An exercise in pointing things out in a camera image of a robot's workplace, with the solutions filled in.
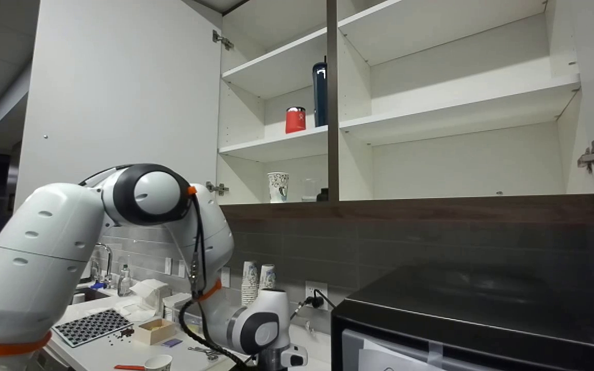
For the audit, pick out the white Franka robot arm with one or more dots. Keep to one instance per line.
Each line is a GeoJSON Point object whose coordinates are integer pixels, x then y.
{"type": "Point", "coordinates": [42, 248]}

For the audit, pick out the patterned paper cup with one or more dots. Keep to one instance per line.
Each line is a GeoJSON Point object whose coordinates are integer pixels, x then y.
{"type": "Point", "coordinates": [277, 186]}

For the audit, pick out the small black object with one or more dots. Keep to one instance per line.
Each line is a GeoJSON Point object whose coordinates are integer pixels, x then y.
{"type": "Point", "coordinates": [322, 197]}

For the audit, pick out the red canister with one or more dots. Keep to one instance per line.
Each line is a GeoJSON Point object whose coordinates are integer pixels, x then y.
{"type": "Point", "coordinates": [296, 120]}

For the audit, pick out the metal cabinet hinge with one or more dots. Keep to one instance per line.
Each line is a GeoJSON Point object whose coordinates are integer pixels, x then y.
{"type": "Point", "coordinates": [589, 157]}
{"type": "Point", "coordinates": [215, 186]}
{"type": "Point", "coordinates": [221, 39]}

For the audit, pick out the stack of paper cups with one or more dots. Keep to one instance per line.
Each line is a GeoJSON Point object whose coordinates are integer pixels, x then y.
{"type": "Point", "coordinates": [267, 278]}
{"type": "Point", "coordinates": [248, 281]}

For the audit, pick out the dark blue tumbler bottle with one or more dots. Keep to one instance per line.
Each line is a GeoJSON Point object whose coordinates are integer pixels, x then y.
{"type": "Point", "coordinates": [321, 93]}

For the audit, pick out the clear plastic container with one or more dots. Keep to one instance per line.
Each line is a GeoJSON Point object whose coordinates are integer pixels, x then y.
{"type": "Point", "coordinates": [176, 305]}

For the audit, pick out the white crumpled bag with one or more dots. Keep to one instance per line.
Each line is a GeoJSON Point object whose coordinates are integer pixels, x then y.
{"type": "Point", "coordinates": [149, 295]}

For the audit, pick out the small clear bottle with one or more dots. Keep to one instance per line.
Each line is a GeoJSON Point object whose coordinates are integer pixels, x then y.
{"type": "Point", "coordinates": [124, 283]}

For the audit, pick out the small blue packet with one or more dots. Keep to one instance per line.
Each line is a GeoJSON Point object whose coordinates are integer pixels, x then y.
{"type": "Point", "coordinates": [172, 343]}

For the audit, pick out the small wooden box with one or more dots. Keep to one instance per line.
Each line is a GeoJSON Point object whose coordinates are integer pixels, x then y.
{"type": "Point", "coordinates": [153, 332]}

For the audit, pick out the black microwave oven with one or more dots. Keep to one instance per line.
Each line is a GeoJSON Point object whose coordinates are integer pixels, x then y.
{"type": "Point", "coordinates": [463, 309]}

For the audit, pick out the clear glass bottle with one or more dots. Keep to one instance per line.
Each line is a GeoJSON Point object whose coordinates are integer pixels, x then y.
{"type": "Point", "coordinates": [102, 265]}

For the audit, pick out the orange red straw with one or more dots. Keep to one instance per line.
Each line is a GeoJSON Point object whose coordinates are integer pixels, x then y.
{"type": "Point", "coordinates": [128, 367]}

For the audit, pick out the black perforated tray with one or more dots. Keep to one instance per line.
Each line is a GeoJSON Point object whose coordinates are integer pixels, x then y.
{"type": "Point", "coordinates": [92, 327]}

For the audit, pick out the white wall cabinet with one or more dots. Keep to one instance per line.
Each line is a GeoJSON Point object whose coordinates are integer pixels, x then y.
{"type": "Point", "coordinates": [448, 166]}

